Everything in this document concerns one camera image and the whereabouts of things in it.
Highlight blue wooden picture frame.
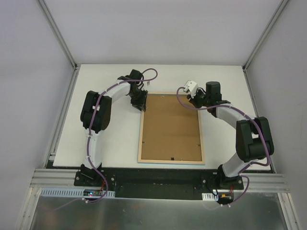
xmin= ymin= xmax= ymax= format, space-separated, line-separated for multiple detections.
xmin=138 ymin=92 xmax=205 ymax=165

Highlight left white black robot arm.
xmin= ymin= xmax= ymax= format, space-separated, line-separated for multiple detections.
xmin=74 ymin=69 xmax=148 ymax=186

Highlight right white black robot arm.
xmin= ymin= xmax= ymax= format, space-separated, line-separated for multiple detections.
xmin=183 ymin=80 xmax=274 ymax=189

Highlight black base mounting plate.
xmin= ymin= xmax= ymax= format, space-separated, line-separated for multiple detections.
xmin=74 ymin=168 xmax=244 ymax=200

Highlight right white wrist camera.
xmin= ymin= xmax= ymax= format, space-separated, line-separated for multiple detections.
xmin=183 ymin=80 xmax=198 ymax=97

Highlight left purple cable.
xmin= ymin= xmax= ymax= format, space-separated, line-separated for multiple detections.
xmin=43 ymin=68 xmax=158 ymax=212

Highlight purple cable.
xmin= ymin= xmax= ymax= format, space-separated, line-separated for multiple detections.
xmin=176 ymin=86 xmax=272 ymax=210
xmin=43 ymin=68 xmax=158 ymax=212

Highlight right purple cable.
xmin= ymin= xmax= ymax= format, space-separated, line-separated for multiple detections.
xmin=176 ymin=86 xmax=272 ymax=210

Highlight left aluminium corner post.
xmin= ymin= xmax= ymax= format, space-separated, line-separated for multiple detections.
xmin=38 ymin=0 xmax=78 ymax=69

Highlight aluminium corner post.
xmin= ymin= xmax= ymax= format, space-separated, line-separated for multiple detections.
xmin=242 ymin=0 xmax=291 ymax=72
xmin=38 ymin=0 xmax=78 ymax=69

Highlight right white slotted cable duct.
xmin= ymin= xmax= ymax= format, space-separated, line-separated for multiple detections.
xmin=201 ymin=193 xmax=219 ymax=202

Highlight white slotted cable duct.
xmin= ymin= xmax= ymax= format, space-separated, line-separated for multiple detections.
xmin=41 ymin=188 xmax=105 ymax=199
xmin=201 ymin=193 xmax=219 ymax=202

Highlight aluminium front rail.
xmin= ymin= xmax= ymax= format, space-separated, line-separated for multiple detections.
xmin=30 ymin=169 xmax=290 ymax=193

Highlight right aluminium corner post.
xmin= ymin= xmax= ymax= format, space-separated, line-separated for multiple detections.
xmin=242 ymin=0 xmax=291 ymax=72

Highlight left white slotted cable duct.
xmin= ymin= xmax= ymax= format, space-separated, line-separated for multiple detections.
xmin=41 ymin=188 xmax=105 ymax=199

